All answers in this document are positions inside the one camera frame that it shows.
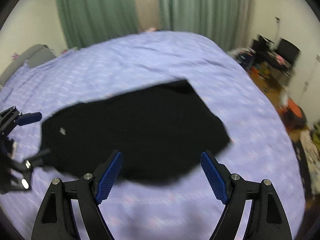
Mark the cluttered black desk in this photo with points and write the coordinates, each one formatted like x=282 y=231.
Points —
x=265 y=52

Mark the grey pillow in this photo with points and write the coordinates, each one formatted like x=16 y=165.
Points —
x=27 y=60

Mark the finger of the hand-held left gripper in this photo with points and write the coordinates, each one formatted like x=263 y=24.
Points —
x=30 y=118
x=30 y=163

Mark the green curtain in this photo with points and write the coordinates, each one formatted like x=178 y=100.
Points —
x=96 y=12
x=207 y=7

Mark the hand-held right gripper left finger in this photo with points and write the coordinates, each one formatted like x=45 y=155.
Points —
x=110 y=177

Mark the black pants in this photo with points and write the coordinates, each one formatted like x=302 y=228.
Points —
x=140 y=130

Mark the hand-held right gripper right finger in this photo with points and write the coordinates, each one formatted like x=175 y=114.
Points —
x=214 y=177

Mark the black chair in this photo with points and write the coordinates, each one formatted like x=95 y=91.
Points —
x=287 y=52

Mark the lavender bed blanket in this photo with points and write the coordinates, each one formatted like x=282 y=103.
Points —
x=150 y=62

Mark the orange bag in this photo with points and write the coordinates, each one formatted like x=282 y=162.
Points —
x=295 y=113

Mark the pile of clothes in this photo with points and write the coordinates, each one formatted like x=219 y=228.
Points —
x=310 y=145

